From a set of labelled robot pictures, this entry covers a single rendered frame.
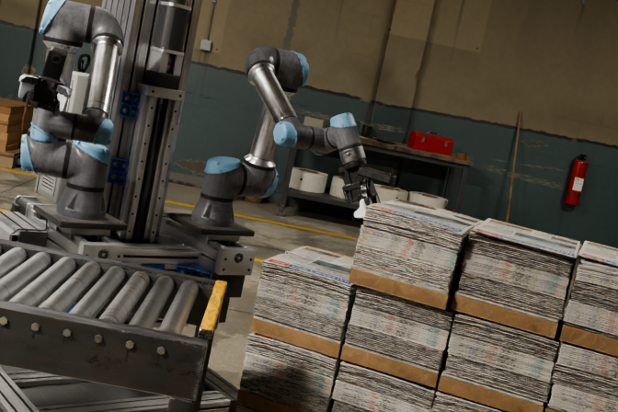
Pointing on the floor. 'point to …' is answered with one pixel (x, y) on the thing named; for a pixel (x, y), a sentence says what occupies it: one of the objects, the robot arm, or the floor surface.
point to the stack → (404, 349)
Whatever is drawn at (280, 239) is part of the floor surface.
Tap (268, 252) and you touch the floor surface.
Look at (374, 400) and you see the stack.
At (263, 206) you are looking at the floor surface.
